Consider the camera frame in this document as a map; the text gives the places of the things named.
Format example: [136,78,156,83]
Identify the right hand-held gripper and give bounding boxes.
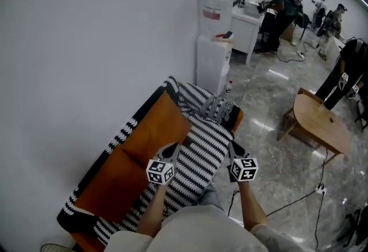
[228,140,259,182]

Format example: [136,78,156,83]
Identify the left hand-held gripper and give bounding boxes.
[145,143,181,187]

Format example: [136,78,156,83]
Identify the orange cushion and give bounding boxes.
[74,148,162,224]
[128,91,193,165]

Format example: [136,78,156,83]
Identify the person's right forearm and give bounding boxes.
[237,180,268,228]

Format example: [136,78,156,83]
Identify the person's left forearm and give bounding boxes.
[136,184,169,239]

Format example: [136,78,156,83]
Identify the orange black white patterned blanket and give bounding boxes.
[56,75,242,246]

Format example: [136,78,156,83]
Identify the person's grey jeans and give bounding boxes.
[198,184,225,211]

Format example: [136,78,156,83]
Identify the person's white shirt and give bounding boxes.
[103,204,311,252]

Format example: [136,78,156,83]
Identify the wooden oval table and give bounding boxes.
[277,87,353,164]

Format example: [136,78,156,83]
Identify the white water dispenser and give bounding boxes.
[196,33,233,96]

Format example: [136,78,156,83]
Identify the red and black item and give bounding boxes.
[212,31,234,43]

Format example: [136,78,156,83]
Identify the white cabinet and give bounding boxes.
[229,0,268,64]

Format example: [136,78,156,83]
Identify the clear water jug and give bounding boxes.
[198,0,234,40]

